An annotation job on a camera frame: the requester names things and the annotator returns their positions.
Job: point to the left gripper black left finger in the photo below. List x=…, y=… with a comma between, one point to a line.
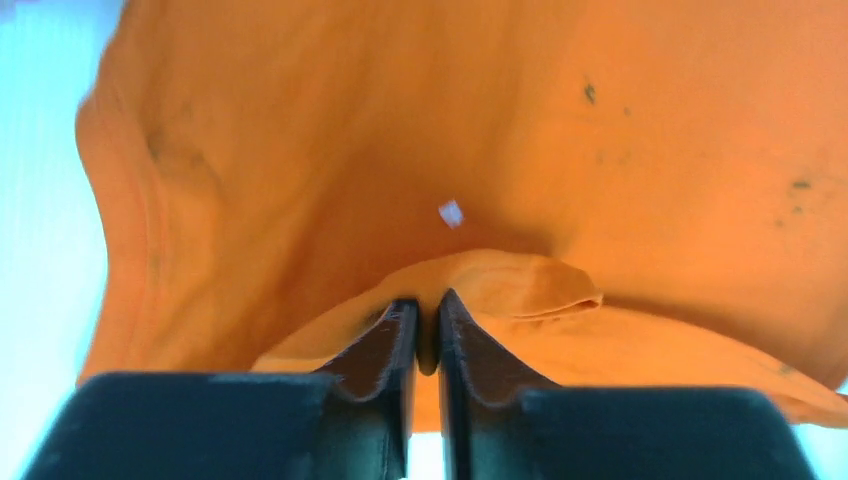
x=349, y=418

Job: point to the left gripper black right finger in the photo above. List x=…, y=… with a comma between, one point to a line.
x=501, y=419

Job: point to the orange t shirt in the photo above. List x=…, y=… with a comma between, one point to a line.
x=623, y=193

